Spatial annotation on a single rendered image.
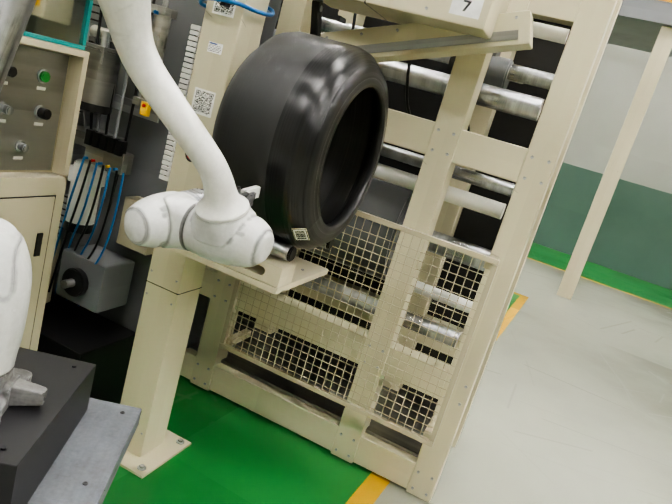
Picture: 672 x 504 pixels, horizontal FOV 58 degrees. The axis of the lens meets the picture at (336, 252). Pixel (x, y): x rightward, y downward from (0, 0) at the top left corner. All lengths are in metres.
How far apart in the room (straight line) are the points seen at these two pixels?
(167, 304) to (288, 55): 0.88
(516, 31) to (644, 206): 8.75
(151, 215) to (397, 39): 1.15
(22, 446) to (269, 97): 0.96
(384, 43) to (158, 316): 1.15
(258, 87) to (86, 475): 0.96
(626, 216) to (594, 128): 1.49
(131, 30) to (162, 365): 1.26
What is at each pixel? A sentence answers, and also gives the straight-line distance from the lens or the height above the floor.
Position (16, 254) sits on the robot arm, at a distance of 0.98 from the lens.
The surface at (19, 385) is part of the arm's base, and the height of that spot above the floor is 0.80.
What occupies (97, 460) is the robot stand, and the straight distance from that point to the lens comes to 1.16.
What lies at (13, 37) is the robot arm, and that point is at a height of 1.29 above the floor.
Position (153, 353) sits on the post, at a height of 0.39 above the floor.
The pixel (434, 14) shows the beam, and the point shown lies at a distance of 1.91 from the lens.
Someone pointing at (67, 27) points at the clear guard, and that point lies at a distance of 1.91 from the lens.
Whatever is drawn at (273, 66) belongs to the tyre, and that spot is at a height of 1.37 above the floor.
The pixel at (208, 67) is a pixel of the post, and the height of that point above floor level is 1.32.
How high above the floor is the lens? 1.34
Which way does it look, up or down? 14 degrees down
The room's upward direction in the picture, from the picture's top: 16 degrees clockwise
